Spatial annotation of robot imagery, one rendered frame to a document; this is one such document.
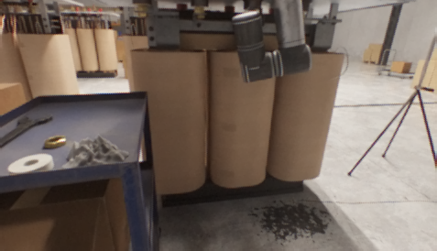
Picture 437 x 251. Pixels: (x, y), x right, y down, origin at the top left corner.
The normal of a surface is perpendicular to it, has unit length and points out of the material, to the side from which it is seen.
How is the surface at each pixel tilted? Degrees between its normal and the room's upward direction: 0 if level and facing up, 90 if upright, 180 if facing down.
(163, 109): 90
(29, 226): 26
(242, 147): 90
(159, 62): 90
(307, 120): 90
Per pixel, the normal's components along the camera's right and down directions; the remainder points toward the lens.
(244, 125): 0.18, 0.33
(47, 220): 0.13, -0.70
